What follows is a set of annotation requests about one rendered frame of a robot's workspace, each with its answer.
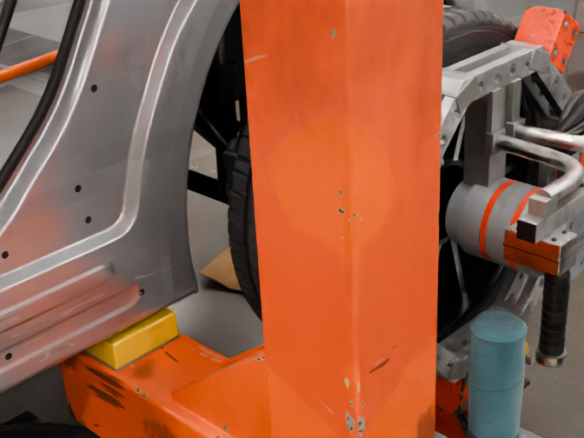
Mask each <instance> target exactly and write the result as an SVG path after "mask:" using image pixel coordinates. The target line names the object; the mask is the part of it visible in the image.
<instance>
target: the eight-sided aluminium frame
mask: <svg viewBox="0 0 584 438"><path fill-rule="evenodd" d="M550 56H551V54H550V53H547V51H546V49H545V48H544V46H542V45H538V44H532V43H524V42H518V41H514V40H511V41H508V42H506V43H501V44H500V45H499V46H496V47H494V48H492V49H490V50H486V51H484V52H482V53H480V54H478V55H475V56H472V57H470V58H468V59H465V60H463V61H460V62H458V63H455V64H453V65H451V66H448V67H447V68H442V80H441V159H442V157H443V155H444V153H445V151H446V149H447V147H448V145H449V143H450V141H451V139H452V137H453V135H454V133H455V131H456V129H457V127H458V125H459V123H460V121H461V119H462V117H463V115H464V113H465V111H466V109H467V107H468V106H469V104H471V102H473V101H475V100H477V99H479V98H481V97H483V96H485V95H488V94H489V93H490V91H491V90H494V89H497V88H503V87H505V86H507V85H509V84H510V82H512V81H513V80H515V79H517V78H521V89H522V91H523V92H524V93H525V95H526V96H527V98H528V100H529V101H530V102H531V104H533V106H534V108H535V109H536V111H537V112H538V114H539V115H540V116H541V122H542V129H550V130H554V128H555V126H556V124H557V122H558V120H559V118H560V116H561V113H562V111H563V109H564V107H565V105H566V103H567V101H568V99H569V97H570V96H571V95H573V93H572V91H571V90H570V88H569V87H568V86H567V83H566V82H565V80H564V79H563V77H562V75H561V73H560V72H559V71H558V69H557V68H556V67H555V65H554V64H553V63H551V62H550V61H549V59H550ZM557 177H558V170H557V169H555V168H553V167H550V166H547V165H545V164H543V163H540V166H539V178H538V187H540V188H544V187H546V186H547V185H549V184H550V183H552V182H554V181H555V180H557ZM527 275H528V274H525V273H521V272H519V271H516V270H514V269H510V270H509V271H508V274H507V277H506V279H505V281H504V283H503V284H502V286H501V289H500V291H499V294H498V296H497V297H496V299H495V300H494V302H493V303H492V305H491V306H490V307H489V308H487V309H485V310H484V311H483V312H481V314H482V313H484V312H488V311H494V310H499V311H506V312H509V313H512V314H514V315H517V316H518V317H520V318H521V319H522V320H523V321H524V322H525V323H526V324H528V322H529V320H530V319H531V318H532V316H533V315H532V312H533V310H534V307H535V305H536V303H537V302H538V299H539V297H540V295H541V292H542V290H543V283H544V275H542V276H539V277H534V276H532V275H529V277H528V280H527V282H526V284H525V286H524V288H523V290H522V292H521V295H520V297H519V299H518V300H515V299H516V297H517V295H518V294H519V292H520V290H521V286H522V284H523V283H524V281H525V279H526V277H527ZM479 315H480V314H479ZM472 320H473V319H472ZM472 320H471V321H472ZM471 321H469V322H468V323H466V324H465V325H463V326H462V327H461V328H459V329H457V330H456V331H455V332H454V333H453V334H452V335H450V336H448V337H447V338H446V339H444V340H443V341H441V342H440V343H436V375H437V376H440V377H441V378H443V379H445V380H447V381H450V382H452V383H456V382H457V381H459V380H460V379H461V378H465V377H466V374H467V372H468V359H469V349H470V339H471V330H470V323H471Z"/></svg>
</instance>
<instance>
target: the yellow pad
mask: <svg viewBox="0 0 584 438"><path fill-rule="evenodd" d="M179 337H180V334H179V333H178V329H177V322H176V313H175V312H174V311H172V310H170V309H167V308H166V309H163V310H161V311H159V312H157V313H155V314H153V315H151V316H150V317H148V318H146V319H144V320H142V321H140V322H138V323H136V324H134V325H132V326H130V327H129V328H127V329H125V330H123V331H121V332H119V333H117V334H115V335H113V336H111V337H110V338H108V339H106V340H104V341H102V342H99V343H98V344H96V345H94V346H93V347H91V348H88V349H86V350H84V351H83V352H84V353H85V354H87V355H89V356H91V357H93V358H94V359H96V360H98V361H99V362H101V363H102V364H104V365H106V366H107V367H109V368H111V369H113V370H115V371H119V370H121V369H123V368H125V367H127V366H129V365H130V364H132V363H133V362H136V361H138V360H140V359H141V358H143V357H144V356H146V355H149V354H150V353H152V352H154V351H156V350H158V349H159V348H161V347H163V346H165V345H166V344H168V343H170V342H173V341H174V340H175V339H177V338H179Z"/></svg>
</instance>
